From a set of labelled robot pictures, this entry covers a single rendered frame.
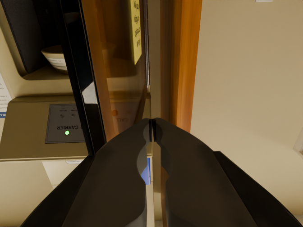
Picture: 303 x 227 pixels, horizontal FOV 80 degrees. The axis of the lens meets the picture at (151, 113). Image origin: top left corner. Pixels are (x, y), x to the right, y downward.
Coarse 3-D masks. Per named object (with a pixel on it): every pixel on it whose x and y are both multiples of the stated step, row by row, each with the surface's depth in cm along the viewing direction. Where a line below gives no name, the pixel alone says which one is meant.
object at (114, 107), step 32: (64, 0) 7; (96, 0) 9; (128, 0) 17; (96, 32) 9; (128, 32) 17; (96, 64) 9; (128, 64) 17; (96, 96) 9; (128, 96) 17; (96, 128) 10
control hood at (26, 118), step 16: (64, 96) 42; (16, 112) 40; (32, 112) 40; (48, 112) 40; (144, 112) 40; (16, 128) 39; (32, 128) 39; (0, 144) 38; (16, 144) 38; (32, 144) 38; (48, 144) 38; (64, 144) 38; (80, 144) 38; (0, 160) 37; (16, 160) 37; (32, 160) 37; (48, 160) 37; (64, 160) 37
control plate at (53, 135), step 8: (56, 104) 40; (64, 104) 40; (72, 104) 40; (56, 112) 40; (64, 112) 40; (72, 112) 40; (48, 120) 39; (56, 120) 39; (64, 120) 39; (72, 120) 39; (48, 128) 39; (56, 128) 39; (64, 128) 39; (72, 128) 39; (80, 128) 39; (48, 136) 38; (56, 136) 38; (64, 136) 38; (72, 136) 38; (80, 136) 38
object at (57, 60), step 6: (48, 48) 48; (54, 48) 50; (60, 48) 51; (48, 54) 41; (54, 54) 40; (60, 54) 40; (48, 60) 44; (54, 60) 42; (60, 60) 41; (54, 66) 44; (60, 66) 42; (60, 72) 45; (66, 72) 44
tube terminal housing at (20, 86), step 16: (0, 16) 37; (0, 32) 36; (0, 48) 38; (16, 48) 40; (16, 64) 42; (48, 64) 51; (16, 80) 41; (32, 80) 41; (48, 80) 41; (64, 80) 41; (16, 96) 43; (32, 96) 43; (48, 96) 43; (48, 176) 55; (64, 176) 56
